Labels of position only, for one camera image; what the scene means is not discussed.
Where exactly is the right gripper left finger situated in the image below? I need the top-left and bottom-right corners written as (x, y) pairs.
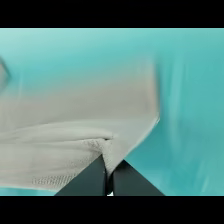
top-left (54, 153), bottom-right (108, 197)

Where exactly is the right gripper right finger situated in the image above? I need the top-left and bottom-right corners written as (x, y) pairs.
top-left (108, 159), bottom-right (165, 197)

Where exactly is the grey garment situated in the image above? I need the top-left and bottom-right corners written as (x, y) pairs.
top-left (0, 55), bottom-right (161, 192)

